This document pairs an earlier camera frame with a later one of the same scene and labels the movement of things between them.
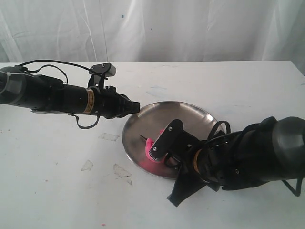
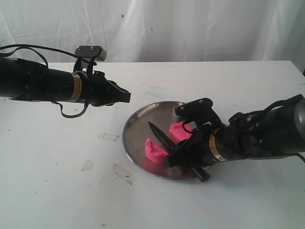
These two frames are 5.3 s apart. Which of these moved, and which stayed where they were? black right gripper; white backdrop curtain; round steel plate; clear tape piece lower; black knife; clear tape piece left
Moved: black knife; black right gripper
Stayed: clear tape piece left; round steel plate; clear tape piece lower; white backdrop curtain
